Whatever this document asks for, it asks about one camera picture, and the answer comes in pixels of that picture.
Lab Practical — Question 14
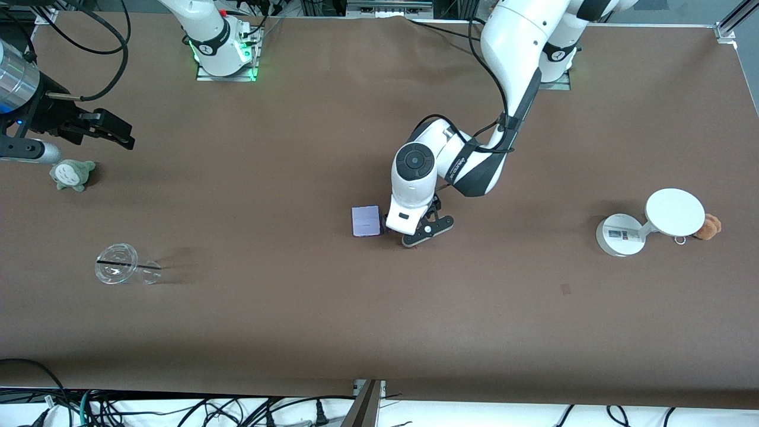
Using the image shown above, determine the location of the white square card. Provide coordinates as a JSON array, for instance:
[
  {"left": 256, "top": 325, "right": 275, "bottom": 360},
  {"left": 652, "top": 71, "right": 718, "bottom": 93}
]
[{"left": 352, "top": 206, "right": 382, "bottom": 238}]

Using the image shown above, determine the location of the grey totoro plush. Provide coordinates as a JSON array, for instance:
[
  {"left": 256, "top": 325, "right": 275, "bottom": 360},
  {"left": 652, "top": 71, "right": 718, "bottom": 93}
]
[{"left": 49, "top": 159, "right": 97, "bottom": 192}]

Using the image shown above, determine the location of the brown table cover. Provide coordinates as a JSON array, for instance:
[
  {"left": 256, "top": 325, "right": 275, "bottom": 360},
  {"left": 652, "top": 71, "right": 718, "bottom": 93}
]
[{"left": 0, "top": 12, "right": 759, "bottom": 410}]

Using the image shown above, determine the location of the black straw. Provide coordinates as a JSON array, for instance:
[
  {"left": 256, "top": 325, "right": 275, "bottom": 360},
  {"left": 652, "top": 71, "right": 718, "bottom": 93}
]
[{"left": 97, "top": 259, "right": 162, "bottom": 270}]

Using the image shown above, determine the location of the clear plastic cup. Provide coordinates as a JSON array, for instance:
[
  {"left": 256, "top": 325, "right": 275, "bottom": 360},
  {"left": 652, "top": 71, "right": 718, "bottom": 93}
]
[{"left": 95, "top": 243, "right": 162, "bottom": 285}]

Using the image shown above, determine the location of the grey power strip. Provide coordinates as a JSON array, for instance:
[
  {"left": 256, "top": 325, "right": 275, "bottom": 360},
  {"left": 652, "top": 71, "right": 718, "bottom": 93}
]
[{"left": 347, "top": 0, "right": 433, "bottom": 17}]

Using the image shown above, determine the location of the aluminium profile bar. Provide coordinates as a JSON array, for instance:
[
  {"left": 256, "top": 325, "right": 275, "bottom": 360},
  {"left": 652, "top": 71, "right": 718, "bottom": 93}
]
[{"left": 341, "top": 380, "right": 386, "bottom": 427}]

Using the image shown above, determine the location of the brown teddy bear plush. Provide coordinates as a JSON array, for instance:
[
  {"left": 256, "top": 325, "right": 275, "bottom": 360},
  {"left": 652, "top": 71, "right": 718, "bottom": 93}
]
[{"left": 693, "top": 213, "right": 722, "bottom": 241}]

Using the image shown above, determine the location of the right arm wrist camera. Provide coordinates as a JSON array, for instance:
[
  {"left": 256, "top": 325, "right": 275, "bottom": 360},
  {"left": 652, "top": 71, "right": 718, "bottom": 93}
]
[{"left": 0, "top": 138, "right": 62, "bottom": 165}]

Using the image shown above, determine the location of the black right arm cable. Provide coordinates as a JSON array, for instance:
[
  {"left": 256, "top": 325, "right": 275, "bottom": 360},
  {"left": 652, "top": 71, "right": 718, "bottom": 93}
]
[{"left": 0, "top": 0, "right": 131, "bottom": 101}]

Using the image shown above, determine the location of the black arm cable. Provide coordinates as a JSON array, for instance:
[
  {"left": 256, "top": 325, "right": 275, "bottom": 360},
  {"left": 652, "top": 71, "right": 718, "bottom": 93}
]
[
  {"left": 0, "top": 0, "right": 131, "bottom": 101},
  {"left": 412, "top": 17, "right": 516, "bottom": 156}
]

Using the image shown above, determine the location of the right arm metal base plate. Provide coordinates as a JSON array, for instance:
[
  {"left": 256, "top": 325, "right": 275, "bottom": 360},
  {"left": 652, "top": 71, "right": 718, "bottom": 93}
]
[{"left": 196, "top": 24, "right": 260, "bottom": 82}]

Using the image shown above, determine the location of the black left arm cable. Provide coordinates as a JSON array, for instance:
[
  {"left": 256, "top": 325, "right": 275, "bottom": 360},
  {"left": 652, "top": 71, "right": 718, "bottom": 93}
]
[{"left": 412, "top": 17, "right": 516, "bottom": 156}]

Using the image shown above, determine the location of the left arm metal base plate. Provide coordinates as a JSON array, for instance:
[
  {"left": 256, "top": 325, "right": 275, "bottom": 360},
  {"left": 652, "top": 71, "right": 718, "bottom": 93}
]
[{"left": 538, "top": 36, "right": 572, "bottom": 91}]

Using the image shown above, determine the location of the black base power cable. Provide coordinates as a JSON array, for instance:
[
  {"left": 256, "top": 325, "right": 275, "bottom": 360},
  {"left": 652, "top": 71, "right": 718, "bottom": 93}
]
[{"left": 409, "top": 20, "right": 490, "bottom": 37}]

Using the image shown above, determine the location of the thick black floor cable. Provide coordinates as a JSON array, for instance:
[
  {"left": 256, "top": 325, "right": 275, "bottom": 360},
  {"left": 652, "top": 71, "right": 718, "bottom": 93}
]
[{"left": 0, "top": 358, "right": 69, "bottom": 427}]

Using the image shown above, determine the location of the aluminium corner frame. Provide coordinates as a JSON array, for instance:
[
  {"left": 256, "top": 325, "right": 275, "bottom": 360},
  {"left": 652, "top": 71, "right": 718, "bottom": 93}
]
[{"left": 715, "top": 0, "right": 759, "bottom": 43}]

